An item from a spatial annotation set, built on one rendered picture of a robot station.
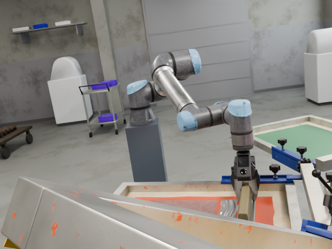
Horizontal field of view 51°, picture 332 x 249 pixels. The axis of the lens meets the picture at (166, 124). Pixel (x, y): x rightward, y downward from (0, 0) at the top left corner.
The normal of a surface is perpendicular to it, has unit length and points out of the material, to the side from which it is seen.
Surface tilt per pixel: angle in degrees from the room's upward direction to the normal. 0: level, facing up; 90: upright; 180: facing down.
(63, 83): 90
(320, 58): 90
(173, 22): 90
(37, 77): 90
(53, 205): 58
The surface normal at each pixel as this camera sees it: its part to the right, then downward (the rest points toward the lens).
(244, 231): 0.70, 0.07
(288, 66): -0.01, 0.24
